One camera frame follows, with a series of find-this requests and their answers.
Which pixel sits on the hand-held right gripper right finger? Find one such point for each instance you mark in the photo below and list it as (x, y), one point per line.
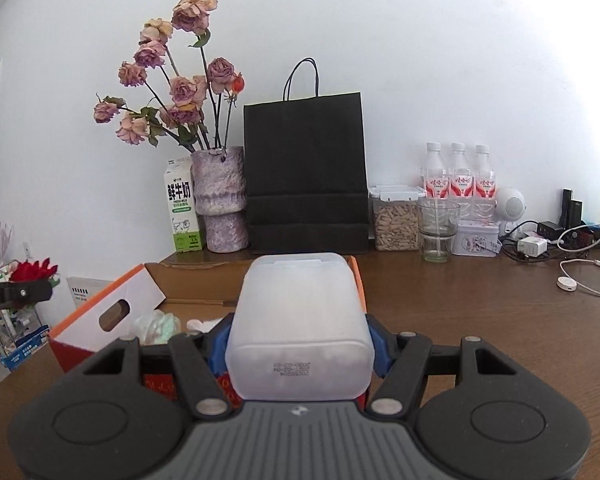
(382, 350)

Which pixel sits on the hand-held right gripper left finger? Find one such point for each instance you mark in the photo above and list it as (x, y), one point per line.
(218, 355)

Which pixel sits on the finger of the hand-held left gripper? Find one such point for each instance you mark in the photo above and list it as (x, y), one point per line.
(27, 292)

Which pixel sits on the red artificial flower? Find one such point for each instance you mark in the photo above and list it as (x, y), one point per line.
(30, 270)

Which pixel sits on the red cardboard box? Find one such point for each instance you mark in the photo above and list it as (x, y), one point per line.
(70, 355)

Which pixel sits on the white plastic jar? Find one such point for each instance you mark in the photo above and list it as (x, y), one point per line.
(300, 320)

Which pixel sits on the clear container of seeds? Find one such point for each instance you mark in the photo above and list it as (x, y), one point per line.
(395, 225)

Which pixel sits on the metal storage rack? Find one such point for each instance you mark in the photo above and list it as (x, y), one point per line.
(10, 325)

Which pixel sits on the purple feather decoration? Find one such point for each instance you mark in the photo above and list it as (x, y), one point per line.
(2, 237)

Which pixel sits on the blue carton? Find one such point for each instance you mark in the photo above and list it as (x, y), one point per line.
(20, 355)

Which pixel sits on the light green plastic bag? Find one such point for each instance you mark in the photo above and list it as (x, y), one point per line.
(155, 325)

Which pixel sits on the clear glass cup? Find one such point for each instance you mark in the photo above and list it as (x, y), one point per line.
(436, 252)
(439, 217)

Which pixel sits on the white tin box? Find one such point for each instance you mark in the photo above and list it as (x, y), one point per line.
(472, 240)

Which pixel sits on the white green milk carton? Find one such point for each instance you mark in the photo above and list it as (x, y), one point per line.
(180, 210)

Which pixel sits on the purple textured vase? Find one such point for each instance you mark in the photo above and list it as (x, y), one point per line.
(220, 185)

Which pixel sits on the red label water bottle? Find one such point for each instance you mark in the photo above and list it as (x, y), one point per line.
(484, 182)
(434, 180)
(459, 182)

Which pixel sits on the white charger plug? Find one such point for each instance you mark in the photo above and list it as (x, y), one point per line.
(532, 247)

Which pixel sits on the white round speaker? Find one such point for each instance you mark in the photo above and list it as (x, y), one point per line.
(512, 205)

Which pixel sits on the black paper bag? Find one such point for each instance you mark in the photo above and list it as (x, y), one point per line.
(305, 160)

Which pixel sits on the black charger block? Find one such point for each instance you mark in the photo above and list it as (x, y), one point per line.
(550, 230)

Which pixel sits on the black upright boxes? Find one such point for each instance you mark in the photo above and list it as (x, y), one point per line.
(572, 207)

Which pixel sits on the black power strip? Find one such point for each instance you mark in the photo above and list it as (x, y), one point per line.
(592, 237)

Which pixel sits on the dried pink rose bouquet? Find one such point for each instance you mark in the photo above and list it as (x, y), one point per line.
(189, 12)

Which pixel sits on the white wall socket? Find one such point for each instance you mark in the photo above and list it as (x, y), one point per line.
(27, 251)

